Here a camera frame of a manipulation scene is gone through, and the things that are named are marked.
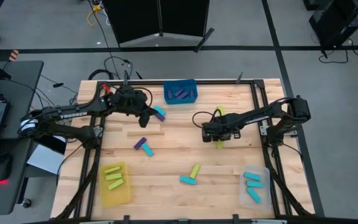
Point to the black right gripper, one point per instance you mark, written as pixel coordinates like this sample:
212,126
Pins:
216,130

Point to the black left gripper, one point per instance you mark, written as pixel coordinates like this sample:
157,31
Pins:
132,99

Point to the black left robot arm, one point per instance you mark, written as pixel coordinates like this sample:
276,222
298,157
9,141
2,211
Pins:
82,112

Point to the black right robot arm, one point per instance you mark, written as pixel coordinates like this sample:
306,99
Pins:
259,116

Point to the blue plastic bin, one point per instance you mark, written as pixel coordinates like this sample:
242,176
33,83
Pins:
180,101

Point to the clear plastic bin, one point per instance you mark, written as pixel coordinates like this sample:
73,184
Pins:
266,202

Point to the black folding partition screen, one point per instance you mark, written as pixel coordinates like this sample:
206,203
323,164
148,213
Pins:
141,18

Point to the yellow translucent plastic bin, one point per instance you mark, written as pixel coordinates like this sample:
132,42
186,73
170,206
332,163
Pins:
117,199

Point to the black flat box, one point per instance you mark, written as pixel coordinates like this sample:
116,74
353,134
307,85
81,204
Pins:
53,144

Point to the white sheet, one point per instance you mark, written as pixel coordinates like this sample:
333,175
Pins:
43,160

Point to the black desk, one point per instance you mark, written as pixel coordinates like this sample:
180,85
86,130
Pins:
20,93

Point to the orange black striped tag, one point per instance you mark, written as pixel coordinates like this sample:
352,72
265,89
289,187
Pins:
13,55

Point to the black caster wheel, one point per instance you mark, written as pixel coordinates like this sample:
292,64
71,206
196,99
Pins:
26,203

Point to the black computer mouse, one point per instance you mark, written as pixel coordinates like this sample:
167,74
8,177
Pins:
2,165

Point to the black equipment cart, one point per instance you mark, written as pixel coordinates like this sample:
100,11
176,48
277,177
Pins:
337,21

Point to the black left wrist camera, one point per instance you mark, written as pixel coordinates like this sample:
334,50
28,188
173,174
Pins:
145,121

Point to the black aluminium table frame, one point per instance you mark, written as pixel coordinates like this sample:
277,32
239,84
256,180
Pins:
222,82

